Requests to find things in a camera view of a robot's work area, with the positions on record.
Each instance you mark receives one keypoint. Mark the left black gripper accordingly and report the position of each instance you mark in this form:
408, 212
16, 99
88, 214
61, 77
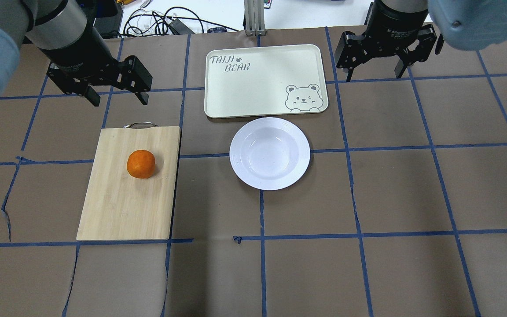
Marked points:
78, 56

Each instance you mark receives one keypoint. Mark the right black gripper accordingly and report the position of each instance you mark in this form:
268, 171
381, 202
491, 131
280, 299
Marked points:
393, 27

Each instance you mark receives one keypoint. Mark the orange fruit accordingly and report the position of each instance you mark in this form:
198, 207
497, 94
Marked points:
141, 164

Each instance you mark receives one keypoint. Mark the white round plate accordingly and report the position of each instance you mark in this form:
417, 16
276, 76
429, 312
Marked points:
269, 153

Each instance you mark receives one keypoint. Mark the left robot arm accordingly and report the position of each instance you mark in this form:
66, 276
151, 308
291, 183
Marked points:
48, 24

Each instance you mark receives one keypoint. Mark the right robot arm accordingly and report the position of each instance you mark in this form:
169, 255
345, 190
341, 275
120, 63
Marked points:
467, 25

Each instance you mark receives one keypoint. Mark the cream bear tray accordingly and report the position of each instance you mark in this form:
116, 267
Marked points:
268, 81

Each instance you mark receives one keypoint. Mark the black power adapter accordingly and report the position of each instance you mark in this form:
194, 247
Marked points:
177, 27

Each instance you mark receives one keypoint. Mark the wooden cutting board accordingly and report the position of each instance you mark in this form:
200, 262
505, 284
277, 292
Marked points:
118, 206

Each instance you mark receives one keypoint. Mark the aluminium frame post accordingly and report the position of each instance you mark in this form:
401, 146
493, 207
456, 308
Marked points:
254, 22

